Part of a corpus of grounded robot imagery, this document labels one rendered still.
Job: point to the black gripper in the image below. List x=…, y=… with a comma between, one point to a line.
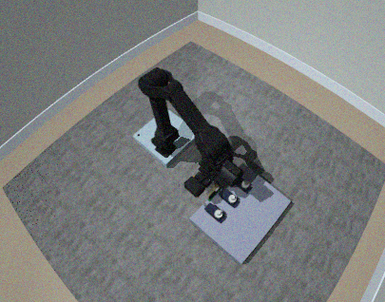
x=196, y=185

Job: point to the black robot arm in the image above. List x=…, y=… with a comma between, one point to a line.
x=209, y=139

